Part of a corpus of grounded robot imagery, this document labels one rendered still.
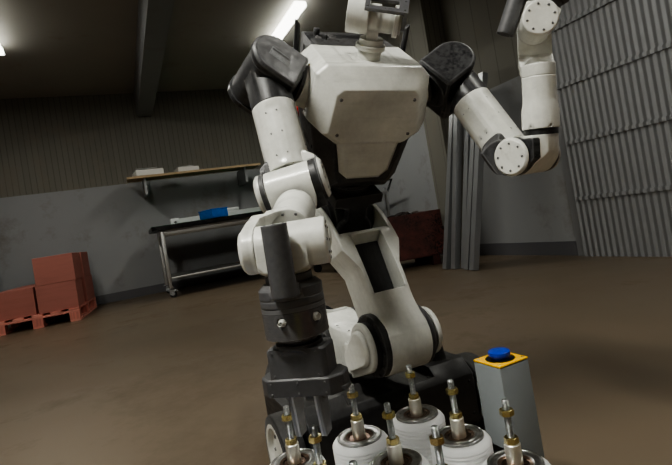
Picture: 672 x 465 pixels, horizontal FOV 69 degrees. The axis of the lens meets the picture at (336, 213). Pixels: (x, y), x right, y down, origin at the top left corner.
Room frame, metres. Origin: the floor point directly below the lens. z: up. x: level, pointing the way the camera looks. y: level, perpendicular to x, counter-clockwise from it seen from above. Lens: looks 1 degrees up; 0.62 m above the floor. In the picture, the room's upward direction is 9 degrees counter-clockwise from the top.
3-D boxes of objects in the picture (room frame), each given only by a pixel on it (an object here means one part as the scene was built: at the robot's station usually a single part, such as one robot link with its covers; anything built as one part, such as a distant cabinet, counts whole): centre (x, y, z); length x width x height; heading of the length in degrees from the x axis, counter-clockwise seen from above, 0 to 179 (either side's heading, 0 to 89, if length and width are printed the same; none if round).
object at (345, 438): (0.84, 0.02, 0.25); 0.08 x 0.08 x 0.01
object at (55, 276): (5.74, 3.46, 0.37); 1.25 x 0.90 x 0.73; 24
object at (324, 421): (0.67, 0.06, 0.37); 0.03 x 0.02 x 0.06; 162
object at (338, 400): (1.47, 0.06, 0.19); 0.64 x 0.52 x 0.33; 24
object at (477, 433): (0.78, -0.13, 0.25); 0.08 x 0.08 x 0.01
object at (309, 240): (0.67, 0.07, 0.57); 0.11 x 0.11 x 0.11; 88
